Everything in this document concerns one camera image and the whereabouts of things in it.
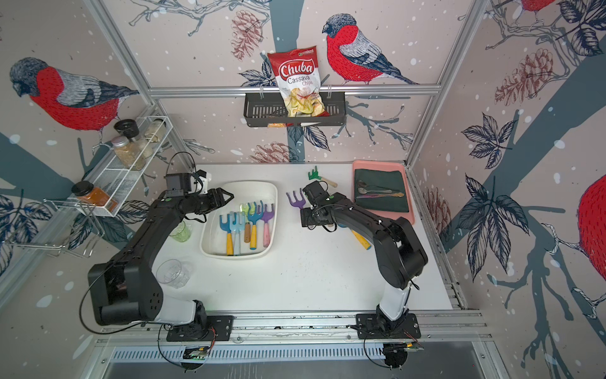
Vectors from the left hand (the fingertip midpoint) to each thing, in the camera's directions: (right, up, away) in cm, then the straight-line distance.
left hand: (231, 192), depth 85 cm
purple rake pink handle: (+11, -11, +13) cm, 20 cm away
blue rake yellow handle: (+6, -10, +13) cm, 17 cm away
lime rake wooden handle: (+3, -15, +10) cm, 19 cm away
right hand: (+29, -10, +6) cm, 32 cm away
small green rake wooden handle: (+32, +7, +31) cm, 45 cm away
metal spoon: (+54, 0, +23) cm, 59 cm away
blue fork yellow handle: (-6, -15, +11) cm, 20 cm away
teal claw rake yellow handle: (+51, -20, +7) cm, 55 cm away
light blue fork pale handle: (-1, -15, +10) cm, 18 cm away
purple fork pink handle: (+24, -6, +20) cm, 32 cm away
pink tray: (+70, +13, +36) cm, 80 cm away
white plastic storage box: (-10, -19, +9) cm, 23 cm away
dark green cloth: (+69, -5, +19) cm, 72 cm away
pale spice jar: (-28, +23, 0) cm, 36 cm away
